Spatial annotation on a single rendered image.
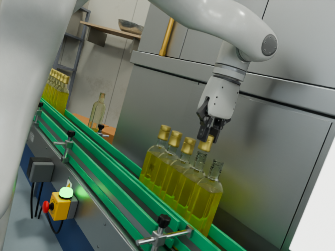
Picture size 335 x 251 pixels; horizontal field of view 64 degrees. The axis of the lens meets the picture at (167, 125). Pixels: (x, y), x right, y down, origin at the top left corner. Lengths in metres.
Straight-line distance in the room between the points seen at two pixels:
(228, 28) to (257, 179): 0.41
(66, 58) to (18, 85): 4.66
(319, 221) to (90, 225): 0.64
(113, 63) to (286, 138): 4.02
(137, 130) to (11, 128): 0.76
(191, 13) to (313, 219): 0.55
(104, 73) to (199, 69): 3.74
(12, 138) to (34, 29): 0.20
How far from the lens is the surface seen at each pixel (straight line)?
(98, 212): 0.87
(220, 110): 0.70
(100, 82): 4.68
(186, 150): 0.77
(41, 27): 0.50
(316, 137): 0.73
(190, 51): 1.07
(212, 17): 0.62
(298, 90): 0.77
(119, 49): 4.57
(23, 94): 0.54
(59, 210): 0.99
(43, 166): 1.21
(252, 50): 0.63
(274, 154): 0.76
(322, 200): 0.73
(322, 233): 0.74
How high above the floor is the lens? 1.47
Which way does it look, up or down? 9 degrees down
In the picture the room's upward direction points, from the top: 17 degrees clockwise
